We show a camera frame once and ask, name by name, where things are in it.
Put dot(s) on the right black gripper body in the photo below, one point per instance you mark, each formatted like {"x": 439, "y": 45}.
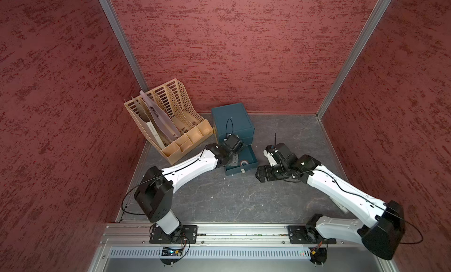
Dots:
{"x": 277, "y": 172}

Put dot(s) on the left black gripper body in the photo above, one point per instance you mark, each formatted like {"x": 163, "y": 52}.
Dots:
{"x": 233, "y": 161}

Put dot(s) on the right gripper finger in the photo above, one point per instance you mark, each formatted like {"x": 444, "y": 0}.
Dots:
{"x": 262, "y": 178}
{"x": 260, "y": 170}

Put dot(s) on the teal three drawer cabinet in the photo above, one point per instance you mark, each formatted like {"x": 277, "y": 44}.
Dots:
{"x": 233, "y": 119}

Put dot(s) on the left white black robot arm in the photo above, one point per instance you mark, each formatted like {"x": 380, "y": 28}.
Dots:
{"x": 154, "y": 194}

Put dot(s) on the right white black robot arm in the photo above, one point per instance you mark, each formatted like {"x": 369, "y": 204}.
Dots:
{"x": 379, "y": 226}

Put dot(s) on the grey translucent folder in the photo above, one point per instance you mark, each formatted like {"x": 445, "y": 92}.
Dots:
{"x": 162, "y": 120}

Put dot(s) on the beige plastic file organizer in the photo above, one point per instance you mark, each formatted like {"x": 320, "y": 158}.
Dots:
{"x": 174, "y": 100}

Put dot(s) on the white beige paper folder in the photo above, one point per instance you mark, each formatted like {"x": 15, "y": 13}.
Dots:
{"x": 144, "y": 123}

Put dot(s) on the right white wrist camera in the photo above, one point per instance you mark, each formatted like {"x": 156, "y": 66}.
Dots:
{"x": 269, "y": 154}

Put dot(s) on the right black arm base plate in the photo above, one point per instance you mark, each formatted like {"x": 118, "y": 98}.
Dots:
{"x": 307, "y": 235}

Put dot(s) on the aluminium front rail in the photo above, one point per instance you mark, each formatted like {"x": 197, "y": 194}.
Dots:
{"x": 228, "y": 247}

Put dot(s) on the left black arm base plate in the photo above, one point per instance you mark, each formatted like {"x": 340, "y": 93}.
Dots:
{"x": 183, "y": 234}

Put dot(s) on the right aluminium corner post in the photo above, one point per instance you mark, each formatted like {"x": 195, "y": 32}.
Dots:
{"x": 365, "y": 34}

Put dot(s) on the aluminium corner post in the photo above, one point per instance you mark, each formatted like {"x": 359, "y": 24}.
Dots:
{"x": 115, "y": 24}
{"x": 365, "y": 34}

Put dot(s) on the left aluminium corner post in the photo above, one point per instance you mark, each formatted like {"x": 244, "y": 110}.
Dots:
{"x": 115, "y": 24}

